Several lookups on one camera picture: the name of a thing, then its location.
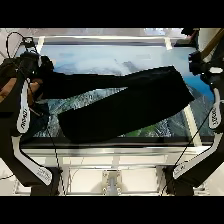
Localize silver frame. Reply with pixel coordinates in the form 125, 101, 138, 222
0, 33, 224, 197

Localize black pants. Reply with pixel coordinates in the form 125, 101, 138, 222
39, 65, 196, 145

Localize black garment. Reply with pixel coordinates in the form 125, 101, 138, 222
0, 57, 22, 82

